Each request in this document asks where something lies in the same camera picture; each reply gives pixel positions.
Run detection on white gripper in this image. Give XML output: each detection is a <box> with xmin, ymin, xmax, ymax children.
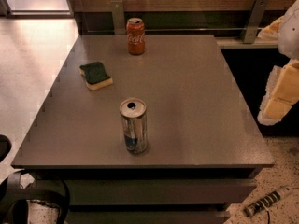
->
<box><xmin>257</xmin><ymin>0</ymin><xmax>299</xmax><ymax>126</ymax></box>

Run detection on silver blue redbull can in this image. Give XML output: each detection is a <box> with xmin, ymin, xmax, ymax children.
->
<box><xmin>120</xmin><ymin>98</ymin><xmax>148</xmax><ymax>154</ymax></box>

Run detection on red coke can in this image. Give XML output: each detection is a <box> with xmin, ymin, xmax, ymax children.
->
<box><xmin>126</xmin><ymin>18</ymin><xmax>145</xmax><ymax>55</ymax></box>

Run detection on grey drawer cabinet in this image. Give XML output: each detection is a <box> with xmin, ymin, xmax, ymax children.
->
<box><xmin>12</xmin><ymin>35</ymin><xmax>274</xmax><ymax>224</ymax></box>

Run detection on white power strip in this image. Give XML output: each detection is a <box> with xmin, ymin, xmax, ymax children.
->
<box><xmin>244</xmin><ymin>186</ymin><xmax>293</xmax><ymax>217</ymax></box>

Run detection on green yellow sponge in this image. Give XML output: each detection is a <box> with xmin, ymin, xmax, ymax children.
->
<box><xmin>79</xmin><ymin>62</ymin><xmax>113</xmax><ymax>91</ymax></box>

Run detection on black chair base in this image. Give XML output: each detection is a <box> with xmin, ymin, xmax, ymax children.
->
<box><xmin>0</xmin><ymin>170</ymin><xmax>70</xmax><ymax>224</ymax></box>

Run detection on black chair seat edge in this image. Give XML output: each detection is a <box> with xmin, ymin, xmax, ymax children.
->
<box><xmin>0</xmin><ymin>134</ymin><xmax>12</xmax><ymax>162</ymax></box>

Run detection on right metal bracket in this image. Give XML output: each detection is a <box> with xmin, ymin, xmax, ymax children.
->
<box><xmin>240</xmin><ymin>0</ymin><xmax>269</xmax><ymax>44</ymax></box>

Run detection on metal bracket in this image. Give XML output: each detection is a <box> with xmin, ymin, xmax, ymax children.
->
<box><xmin>110</xmin><ymin>0</ymin><xmax>125</xmax><ymax>35</ymax></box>
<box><xmin>240</xmin><ymin>0</ymin><xmax>269</xmax><ymax>44</ymax></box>

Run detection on left metal bracket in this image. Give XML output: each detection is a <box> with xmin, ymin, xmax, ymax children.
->
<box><xmin>110</xmin><ymin>0</ymin><xmax>125</xmax><ymax>35</ymax></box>

